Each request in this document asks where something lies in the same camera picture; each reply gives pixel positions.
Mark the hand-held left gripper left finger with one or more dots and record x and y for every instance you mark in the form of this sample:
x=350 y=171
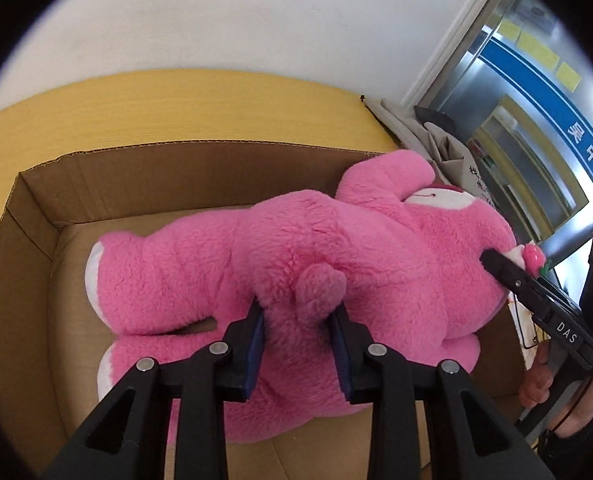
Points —
x=253 y=360

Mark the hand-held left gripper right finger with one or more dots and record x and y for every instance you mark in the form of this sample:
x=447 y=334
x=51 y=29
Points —
x=341 y=360

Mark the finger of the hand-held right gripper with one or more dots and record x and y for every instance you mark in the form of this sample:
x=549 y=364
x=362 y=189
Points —
x=506 y=270

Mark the pink plush bear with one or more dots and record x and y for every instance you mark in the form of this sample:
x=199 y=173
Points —
x=326 y=240

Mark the cardboard box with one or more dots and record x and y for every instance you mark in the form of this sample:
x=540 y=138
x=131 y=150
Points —
x=126 y=185

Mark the person's right forearm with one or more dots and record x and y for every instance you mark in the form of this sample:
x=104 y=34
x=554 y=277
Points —
x=576 y=455

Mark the person's right hand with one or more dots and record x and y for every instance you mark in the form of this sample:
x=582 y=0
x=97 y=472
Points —
x=533 y=380

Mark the white paper sheet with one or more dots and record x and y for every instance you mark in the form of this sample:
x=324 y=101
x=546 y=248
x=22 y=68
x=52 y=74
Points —
x=518 y=325

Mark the glass door with blue band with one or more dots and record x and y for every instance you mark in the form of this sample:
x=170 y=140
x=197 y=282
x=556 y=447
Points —
x=526 y=160

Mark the beige cloth bag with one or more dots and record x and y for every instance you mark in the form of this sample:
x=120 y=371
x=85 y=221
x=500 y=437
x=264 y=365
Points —
x=416 y=132

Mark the black cloth item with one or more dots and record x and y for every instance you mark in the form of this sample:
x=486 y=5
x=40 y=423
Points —
x=428 y=114

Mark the yellow sticky note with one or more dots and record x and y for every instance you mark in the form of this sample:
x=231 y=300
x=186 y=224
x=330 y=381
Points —
x=538 y=49
x=510 y=30
x=568 y=76

